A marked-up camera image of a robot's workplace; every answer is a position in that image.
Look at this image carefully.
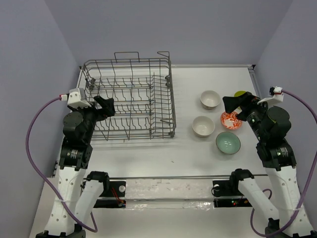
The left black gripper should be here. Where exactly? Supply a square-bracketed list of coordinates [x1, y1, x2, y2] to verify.
[68, 95, 115, 142]

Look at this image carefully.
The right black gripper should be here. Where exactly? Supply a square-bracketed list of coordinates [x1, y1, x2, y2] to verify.
[222, 91, 271, 140]

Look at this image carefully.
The orange patterned bowl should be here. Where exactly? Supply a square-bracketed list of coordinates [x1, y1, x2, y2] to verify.
[220, 112, 243, 130]

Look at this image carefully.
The white bowl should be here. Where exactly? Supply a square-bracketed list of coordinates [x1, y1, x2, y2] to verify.
[200, 90, 220, 110]
[192, 116, 215, 138]

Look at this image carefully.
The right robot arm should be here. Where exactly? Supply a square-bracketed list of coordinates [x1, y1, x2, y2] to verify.
[223, 91, 317, 238]

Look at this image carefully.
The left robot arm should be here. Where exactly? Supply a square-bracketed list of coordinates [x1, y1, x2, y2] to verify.
[36, 96, 115, 238]

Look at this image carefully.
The yellow-green plastic bowl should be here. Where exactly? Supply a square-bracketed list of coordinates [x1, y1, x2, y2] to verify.
[234, 91, 246, 110]

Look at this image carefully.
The celadon green bowl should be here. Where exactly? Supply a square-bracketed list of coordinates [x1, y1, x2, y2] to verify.
[215, 132, 241, 155]

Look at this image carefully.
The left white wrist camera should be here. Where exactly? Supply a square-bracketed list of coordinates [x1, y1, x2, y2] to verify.
[67, 88, 91, 109]

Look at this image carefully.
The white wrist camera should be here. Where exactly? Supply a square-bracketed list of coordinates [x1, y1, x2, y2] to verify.
[67, 88, 91, 109]
[257, 86, 284, 106]

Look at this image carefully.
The grey wire dish rack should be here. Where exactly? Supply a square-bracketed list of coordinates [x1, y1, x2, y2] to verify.
[77, 51, 176, 140]

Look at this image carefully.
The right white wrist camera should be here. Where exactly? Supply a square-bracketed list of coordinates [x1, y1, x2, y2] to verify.
[257, 86, 284, 106]

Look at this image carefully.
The metal rail bar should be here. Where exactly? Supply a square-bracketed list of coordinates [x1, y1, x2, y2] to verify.
[83, 175, 269, 180]

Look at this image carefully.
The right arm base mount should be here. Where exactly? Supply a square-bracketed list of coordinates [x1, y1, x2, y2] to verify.
[211, 180, 252, 208]

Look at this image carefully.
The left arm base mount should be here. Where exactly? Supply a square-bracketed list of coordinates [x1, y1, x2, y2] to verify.
[94, 180, 126, 208]

